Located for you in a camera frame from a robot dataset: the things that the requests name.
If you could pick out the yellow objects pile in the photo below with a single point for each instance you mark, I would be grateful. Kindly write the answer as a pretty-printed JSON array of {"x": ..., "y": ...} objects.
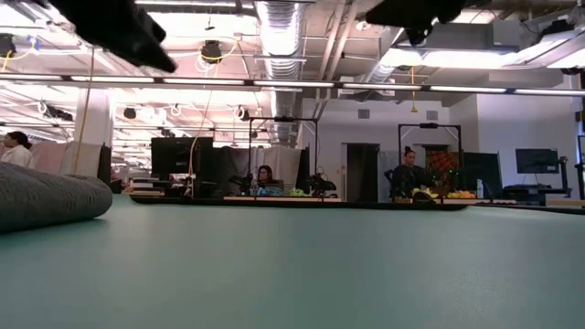
[{"x": 457, "y": 194}]

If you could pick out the long ceiling light strip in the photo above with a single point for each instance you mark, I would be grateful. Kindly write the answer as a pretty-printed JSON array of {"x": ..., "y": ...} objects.
[{"x": 292, "y": 83}]

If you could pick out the white bottle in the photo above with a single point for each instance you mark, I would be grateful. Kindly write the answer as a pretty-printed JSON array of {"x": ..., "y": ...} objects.
[{"x": 480, "y": 188}]

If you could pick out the orange patterned cloth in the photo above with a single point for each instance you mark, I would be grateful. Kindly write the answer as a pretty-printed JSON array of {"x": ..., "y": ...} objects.
[{"x": 445, "y": 165}]

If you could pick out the large black screen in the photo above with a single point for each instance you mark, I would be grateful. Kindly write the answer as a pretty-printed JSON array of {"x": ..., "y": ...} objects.
[{"x": 482, "y": 171}]

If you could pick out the green table mat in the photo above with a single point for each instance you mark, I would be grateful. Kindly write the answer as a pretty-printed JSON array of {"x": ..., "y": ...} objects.
[{"x": 292, "y": 265}]

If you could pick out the white curtain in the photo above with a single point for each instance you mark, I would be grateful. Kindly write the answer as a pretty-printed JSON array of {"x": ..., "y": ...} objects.
[{"x": 84, "y": 160}]

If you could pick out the pink curtain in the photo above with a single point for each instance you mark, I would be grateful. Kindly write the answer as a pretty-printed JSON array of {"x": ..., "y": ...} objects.
[{"x": 45, "y": 157}]

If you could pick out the small black robot arm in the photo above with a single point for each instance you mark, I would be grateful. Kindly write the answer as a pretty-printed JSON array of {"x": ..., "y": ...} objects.
[{"x": 322, "y": 184}]

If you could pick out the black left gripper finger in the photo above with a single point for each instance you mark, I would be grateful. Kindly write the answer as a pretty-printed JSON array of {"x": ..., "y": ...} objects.
[{"x": 157, "y": 58}]

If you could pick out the silver round air duct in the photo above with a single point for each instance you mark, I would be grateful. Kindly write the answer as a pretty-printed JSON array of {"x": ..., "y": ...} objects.
[{"x": 279, "y": 41}]

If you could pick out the black metal table frame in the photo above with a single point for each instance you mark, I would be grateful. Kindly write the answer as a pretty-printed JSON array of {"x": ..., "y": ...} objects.
[{"x": 297, "y": 204}]

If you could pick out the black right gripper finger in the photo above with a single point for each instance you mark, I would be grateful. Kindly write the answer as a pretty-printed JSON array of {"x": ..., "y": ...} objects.
[{"x": 417, "y": 34}]

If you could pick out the small black ceiling dome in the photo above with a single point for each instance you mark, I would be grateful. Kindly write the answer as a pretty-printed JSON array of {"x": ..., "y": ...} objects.
[{"x": 130, "y": 113}]

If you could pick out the black ceiling dome sensor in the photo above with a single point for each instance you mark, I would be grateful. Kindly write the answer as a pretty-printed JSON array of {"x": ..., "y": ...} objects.
[{"x": 211, "y": 51}]

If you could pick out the black monitor back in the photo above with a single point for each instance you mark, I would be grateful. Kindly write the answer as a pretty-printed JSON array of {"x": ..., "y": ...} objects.
[{"x": 180, "y": 155}]

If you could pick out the wall-mounted dark monitor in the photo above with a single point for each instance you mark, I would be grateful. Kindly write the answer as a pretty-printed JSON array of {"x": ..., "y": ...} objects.
[{"x": 537, "y": 161}]

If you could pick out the black frame rig with camera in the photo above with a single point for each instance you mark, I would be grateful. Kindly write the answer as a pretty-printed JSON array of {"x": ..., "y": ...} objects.
[{"x": 429, "y": 125}]

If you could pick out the person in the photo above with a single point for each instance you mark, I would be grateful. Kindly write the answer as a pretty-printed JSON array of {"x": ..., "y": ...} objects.
[
  {"x": 409, "y": 178},
  {"x": 17, "y": 153},
  {"x": 265, "y": 177}
]

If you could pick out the rectangular grey air duct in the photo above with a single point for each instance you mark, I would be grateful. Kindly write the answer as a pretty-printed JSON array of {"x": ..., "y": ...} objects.
[{"x": 475, "y": 36}]

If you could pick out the grey towel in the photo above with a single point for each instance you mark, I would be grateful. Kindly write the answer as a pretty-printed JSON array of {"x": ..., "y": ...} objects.
[{"x": 45, "y": 198}]

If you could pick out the green soft object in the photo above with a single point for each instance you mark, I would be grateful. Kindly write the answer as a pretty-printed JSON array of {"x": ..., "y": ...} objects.
[{"x": 299, "y": 193}]

